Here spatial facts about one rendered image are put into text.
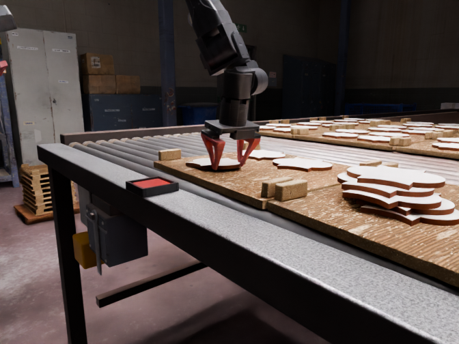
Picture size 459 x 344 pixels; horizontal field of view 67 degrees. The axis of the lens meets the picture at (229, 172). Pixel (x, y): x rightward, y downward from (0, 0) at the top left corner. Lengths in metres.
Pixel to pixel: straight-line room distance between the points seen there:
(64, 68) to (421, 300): 5.04
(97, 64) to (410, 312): 5.30
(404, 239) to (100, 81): 5.24
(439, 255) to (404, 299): 0.08
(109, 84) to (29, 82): 1.09
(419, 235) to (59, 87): 4.94
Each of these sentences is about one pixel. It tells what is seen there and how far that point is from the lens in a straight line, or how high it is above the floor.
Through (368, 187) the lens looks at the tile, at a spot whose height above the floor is 0.97.
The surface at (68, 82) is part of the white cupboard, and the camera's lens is 5.20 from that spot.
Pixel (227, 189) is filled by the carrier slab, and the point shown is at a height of 0.93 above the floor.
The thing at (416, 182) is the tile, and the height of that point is 0.98.
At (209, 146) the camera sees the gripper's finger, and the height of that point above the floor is 0.99.
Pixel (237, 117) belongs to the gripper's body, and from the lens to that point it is 0.70.
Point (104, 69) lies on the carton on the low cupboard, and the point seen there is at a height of 1.45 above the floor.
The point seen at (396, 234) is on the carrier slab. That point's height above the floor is 0.94.
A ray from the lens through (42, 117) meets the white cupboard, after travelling 5.11.
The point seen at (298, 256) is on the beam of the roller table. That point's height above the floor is 0.91.
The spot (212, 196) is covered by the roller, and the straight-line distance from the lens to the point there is 0.64.
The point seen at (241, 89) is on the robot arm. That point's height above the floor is 1.11.
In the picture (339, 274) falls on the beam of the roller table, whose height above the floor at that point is 0.91.
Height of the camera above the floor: 1.10
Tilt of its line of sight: 13 degrees down
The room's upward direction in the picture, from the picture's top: straight up
